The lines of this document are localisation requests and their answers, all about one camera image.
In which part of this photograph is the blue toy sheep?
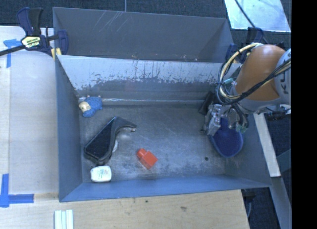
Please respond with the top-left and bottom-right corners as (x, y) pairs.
(78, 95), (104, 118)

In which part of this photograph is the black triangular tool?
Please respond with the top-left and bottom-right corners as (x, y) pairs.
(83, 116), (137, 166)

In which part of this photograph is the grey metal bin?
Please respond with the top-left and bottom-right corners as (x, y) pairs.
(52, 6), (273, 203)

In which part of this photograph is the pale wood board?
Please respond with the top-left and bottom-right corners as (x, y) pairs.
(9, 49), (60, 195)

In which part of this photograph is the red plastic block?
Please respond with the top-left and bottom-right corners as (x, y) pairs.
(136, 148), (159, 170)

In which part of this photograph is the white small packet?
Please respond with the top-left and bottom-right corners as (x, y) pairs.
(90, 165), (112, 183)

